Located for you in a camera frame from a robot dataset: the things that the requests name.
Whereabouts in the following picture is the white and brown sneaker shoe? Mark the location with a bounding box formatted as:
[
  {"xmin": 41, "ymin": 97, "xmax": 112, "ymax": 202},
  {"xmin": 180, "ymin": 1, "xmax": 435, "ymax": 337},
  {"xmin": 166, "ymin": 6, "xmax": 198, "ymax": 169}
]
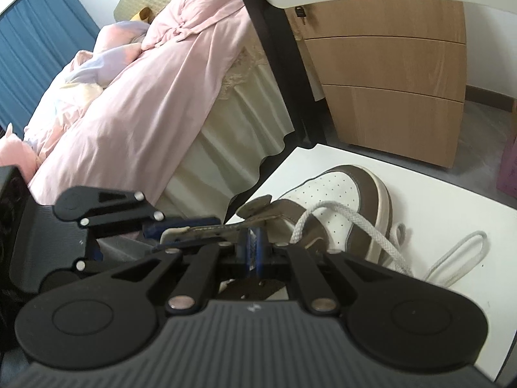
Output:
[{"xmin": 159, "ymin": 164, "xmax": 394, "ymax": 276}]

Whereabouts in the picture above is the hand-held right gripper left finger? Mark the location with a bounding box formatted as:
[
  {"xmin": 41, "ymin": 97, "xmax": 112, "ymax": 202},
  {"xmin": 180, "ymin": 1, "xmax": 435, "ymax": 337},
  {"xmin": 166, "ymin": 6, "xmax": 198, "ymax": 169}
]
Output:
[{"xmin": 111, "ymin": 228, "xmax": 252, "ymax": 316}]

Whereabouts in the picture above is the pink pillow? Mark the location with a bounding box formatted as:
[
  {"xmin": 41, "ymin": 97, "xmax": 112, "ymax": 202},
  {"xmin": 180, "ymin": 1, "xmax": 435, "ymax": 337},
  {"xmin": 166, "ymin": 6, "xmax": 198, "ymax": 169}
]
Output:
[{"xmin": 141, "ymin": 0, "xmax": 248, "ymax": 50}]

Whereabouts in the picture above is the pink bed sheet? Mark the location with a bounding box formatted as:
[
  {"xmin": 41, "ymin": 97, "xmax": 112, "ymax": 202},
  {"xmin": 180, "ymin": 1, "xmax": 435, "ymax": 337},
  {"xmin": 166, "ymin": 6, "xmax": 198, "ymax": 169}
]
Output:
[{"xmin": 24, "ymin": 0, "xmax": 261, "ymax": 211}]

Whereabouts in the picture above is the white shoelace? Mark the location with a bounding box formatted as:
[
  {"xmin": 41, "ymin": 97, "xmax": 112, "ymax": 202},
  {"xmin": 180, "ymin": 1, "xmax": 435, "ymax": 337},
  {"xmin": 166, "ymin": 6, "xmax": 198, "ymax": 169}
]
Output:
[{"xmin": 290, "ymin": 200, "xmax": 488, "ymax": 288}]

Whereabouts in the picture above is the pink cardboard box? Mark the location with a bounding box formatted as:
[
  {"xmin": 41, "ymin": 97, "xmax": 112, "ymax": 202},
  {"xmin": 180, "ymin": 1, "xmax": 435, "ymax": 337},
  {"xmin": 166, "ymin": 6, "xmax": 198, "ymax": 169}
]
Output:
[{"xmin": 496, "ymin": 101, "xmax": 517, "ymax": 199}]

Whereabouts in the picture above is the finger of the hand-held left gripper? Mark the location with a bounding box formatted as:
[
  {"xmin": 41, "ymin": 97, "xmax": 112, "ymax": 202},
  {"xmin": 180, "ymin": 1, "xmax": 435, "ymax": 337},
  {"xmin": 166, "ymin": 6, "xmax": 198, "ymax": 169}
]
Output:
[
  {"xmin": 81, "ymin": 188, "xmax": 223, "ymax": 240},
  {"xmin": 75, "ymin": 242, "xmax": 122, "ymax": 278}
]

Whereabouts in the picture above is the pink plush toy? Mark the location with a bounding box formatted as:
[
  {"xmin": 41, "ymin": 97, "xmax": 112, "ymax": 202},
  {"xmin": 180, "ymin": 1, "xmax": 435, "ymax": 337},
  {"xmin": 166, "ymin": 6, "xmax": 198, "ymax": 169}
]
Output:
[{"xmin": 0, "ymin": 124, "xmax": 40, "ymax": 183}]

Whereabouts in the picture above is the white chair with black frame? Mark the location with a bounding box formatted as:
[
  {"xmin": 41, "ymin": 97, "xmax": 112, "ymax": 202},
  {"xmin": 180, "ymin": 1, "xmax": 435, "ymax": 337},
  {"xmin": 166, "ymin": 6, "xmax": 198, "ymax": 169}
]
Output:
[{"xmin": 224, "ymin": 0, "xmax": 517, "ymax": 385}]

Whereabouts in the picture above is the pastel blanket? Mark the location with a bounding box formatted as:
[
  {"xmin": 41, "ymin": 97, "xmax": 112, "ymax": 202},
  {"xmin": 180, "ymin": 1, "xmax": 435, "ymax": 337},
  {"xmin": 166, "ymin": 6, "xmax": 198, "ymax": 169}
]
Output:
[{"xmin": 24, "ymin": 19, "xmax": 151, "ymax": 159}]

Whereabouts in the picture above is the wooden drawer cabinet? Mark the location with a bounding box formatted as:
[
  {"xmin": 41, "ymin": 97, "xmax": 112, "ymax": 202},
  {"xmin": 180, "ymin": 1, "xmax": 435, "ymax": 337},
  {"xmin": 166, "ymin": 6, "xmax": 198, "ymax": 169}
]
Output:
[{"xmin": 284, "ymin": 0, "xmax": 468, "ymax": 169}]

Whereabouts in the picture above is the cream lace bed skirt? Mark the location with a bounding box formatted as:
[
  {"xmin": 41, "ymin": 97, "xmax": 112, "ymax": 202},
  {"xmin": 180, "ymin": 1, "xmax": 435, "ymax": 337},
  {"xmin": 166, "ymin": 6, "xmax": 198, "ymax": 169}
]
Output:
[{"xmin": 155, "ymin": 32, "xmax": 298, "ymax": 228}]

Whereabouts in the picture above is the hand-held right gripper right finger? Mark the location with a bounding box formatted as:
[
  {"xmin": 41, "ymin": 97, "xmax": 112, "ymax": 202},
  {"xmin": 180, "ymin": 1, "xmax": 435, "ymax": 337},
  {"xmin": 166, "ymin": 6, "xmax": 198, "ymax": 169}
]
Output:
[{"xmin": 254, "ymin": 228, "xmax": 392, "ymax": 316}]

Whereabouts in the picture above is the blue curtain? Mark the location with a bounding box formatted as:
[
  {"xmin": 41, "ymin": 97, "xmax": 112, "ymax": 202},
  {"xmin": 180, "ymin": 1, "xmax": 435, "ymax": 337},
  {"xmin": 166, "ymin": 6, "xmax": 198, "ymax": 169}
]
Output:
[{"xmin": 0, "ymin": 0, "xmax": 102, "ymax": 131}]

